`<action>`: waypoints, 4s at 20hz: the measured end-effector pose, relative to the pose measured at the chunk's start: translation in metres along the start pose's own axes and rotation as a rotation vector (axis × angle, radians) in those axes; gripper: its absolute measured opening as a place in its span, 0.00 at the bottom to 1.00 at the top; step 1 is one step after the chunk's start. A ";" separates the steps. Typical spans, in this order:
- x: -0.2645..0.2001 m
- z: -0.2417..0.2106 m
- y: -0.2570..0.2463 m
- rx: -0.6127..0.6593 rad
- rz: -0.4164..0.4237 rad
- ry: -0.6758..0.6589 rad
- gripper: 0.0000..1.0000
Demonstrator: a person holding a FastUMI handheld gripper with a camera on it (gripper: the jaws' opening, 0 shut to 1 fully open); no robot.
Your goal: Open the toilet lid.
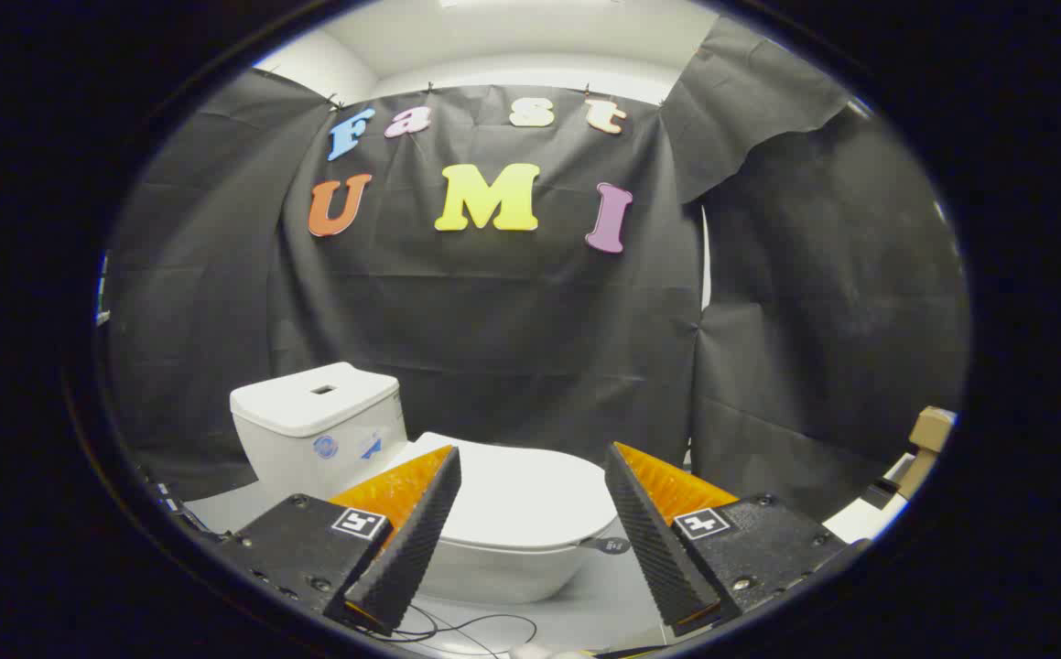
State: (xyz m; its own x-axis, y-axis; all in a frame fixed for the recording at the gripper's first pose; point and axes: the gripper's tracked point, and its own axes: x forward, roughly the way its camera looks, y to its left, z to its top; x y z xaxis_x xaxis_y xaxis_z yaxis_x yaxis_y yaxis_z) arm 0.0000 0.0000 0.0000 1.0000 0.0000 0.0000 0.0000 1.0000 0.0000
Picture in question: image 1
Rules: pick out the white toilet body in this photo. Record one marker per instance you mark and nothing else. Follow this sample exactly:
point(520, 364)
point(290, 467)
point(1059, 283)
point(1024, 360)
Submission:
point(310, 430)

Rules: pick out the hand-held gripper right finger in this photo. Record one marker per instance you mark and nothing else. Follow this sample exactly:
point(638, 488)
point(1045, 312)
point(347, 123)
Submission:
point(654, 549)

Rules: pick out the black power strip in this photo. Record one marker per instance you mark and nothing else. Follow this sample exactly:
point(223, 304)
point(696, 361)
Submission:
point(173, 508)

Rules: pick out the black backdrop cloth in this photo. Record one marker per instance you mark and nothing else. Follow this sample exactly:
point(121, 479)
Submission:
point(512, 320)

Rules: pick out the white toilet lid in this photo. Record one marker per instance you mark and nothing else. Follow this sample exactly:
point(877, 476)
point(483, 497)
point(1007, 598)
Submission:
point(530, 494)

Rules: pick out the black lid pull tab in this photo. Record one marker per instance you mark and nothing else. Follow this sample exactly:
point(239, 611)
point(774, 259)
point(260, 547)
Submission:
point(608, 546)

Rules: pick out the brown cardboard box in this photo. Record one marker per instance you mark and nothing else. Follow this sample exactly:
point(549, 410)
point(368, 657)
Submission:
point(928, 439)

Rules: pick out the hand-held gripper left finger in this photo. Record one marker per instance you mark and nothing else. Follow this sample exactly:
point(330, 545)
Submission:
point(406, 549)

